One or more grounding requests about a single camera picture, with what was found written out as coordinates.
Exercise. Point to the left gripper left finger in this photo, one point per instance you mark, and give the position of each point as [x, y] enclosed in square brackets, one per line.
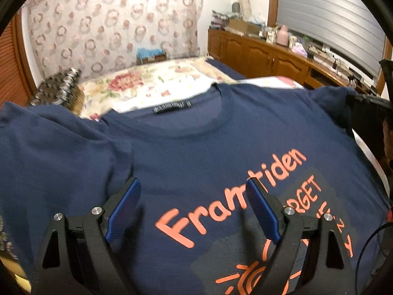
[76, 255]

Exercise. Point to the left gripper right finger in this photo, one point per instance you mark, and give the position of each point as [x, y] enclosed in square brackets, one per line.
[326, 267]

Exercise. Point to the navy blue printed t-shirt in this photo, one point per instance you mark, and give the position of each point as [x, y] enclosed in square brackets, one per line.
[194, 231]

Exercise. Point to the white strawberry print sheet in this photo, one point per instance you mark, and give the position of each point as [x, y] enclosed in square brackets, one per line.
[276, 82]

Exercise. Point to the pink tissue pack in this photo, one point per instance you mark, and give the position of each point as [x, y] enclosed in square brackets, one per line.
[299, 49]

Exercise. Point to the grey window roller blind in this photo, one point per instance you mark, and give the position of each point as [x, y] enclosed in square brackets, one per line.
[346, 25]

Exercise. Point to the pink thermos jug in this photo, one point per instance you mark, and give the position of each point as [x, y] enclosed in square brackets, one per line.
[282, 36]

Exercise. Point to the wooden sideboard cabinet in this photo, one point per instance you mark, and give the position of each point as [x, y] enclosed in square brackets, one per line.
[254, 58]

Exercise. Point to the brown cardboard box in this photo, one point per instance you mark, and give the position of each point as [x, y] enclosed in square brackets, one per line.
[244, 27]

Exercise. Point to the navy blue blanket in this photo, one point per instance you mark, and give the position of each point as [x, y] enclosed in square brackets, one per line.
[226, 69]

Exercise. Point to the stack of folded papers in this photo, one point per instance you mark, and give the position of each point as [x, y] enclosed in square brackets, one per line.
[220, 20]

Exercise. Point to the louvered wooden wardrobe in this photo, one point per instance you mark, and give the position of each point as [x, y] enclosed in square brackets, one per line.
[17, 84]

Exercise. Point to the floral beige quilt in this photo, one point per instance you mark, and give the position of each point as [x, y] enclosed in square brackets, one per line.
[149, 85]

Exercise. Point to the box with blue items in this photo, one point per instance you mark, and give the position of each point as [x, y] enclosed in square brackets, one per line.
[146, 56]

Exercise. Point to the black ring patterned pillow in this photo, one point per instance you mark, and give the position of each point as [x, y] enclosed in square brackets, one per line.
[60, 89]

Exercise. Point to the circle patterned wall curtain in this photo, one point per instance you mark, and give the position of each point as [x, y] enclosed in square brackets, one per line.
[102, 36]

